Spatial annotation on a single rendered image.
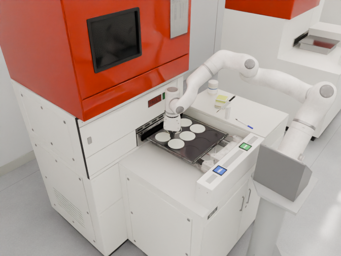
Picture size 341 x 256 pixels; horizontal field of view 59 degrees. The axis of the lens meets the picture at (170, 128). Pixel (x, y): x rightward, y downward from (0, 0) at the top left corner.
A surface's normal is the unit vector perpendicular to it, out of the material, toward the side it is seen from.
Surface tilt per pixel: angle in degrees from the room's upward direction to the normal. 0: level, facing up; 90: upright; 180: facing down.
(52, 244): 0
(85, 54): 90
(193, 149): 0
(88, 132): 90
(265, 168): 90
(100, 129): 90
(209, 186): 0
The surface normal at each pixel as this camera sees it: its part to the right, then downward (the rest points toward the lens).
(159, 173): 0.00, -0.83
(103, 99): 0.76, 0.37
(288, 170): -0.70, 0.40
